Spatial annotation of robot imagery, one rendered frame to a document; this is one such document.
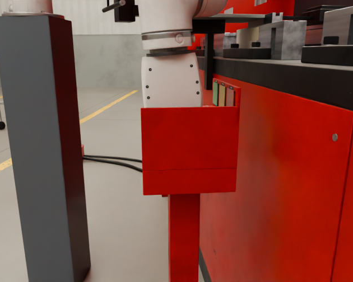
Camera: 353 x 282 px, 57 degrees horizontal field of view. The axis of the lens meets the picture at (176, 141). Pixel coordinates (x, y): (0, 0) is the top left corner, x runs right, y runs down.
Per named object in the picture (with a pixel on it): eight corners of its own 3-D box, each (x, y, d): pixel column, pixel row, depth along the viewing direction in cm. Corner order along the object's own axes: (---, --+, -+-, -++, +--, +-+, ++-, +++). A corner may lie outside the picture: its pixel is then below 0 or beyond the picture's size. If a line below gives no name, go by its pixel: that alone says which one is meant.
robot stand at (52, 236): (29, 292, 126) (-9, 15, 100) (51, 263, 143) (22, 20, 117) (75, 295, 124) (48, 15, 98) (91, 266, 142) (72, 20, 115)
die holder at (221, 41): (199, 55, 184) (200, 37, 181) (210, 55, 184) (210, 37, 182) (223, 56, 136) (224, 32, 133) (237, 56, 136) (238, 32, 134)
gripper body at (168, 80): (195, 43, 58) (199, 106, 61) (137, 48, 57) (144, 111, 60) (202, 42, 51) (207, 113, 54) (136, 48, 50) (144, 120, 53)
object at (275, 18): (247, 28, 111) (248, 19, 110) (256, 28, 111) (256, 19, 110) (272, 23, 91) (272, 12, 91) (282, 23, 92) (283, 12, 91)
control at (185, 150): (143, 158, 75) (141, 78, 70) (213, 156, 76) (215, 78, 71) (143, 196, 55) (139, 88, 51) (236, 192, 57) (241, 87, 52)
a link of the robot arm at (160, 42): (191, 31, 58) (193, 49, 59) (141, 36, 57) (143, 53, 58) (199, 28, 50) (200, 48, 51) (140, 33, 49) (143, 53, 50)
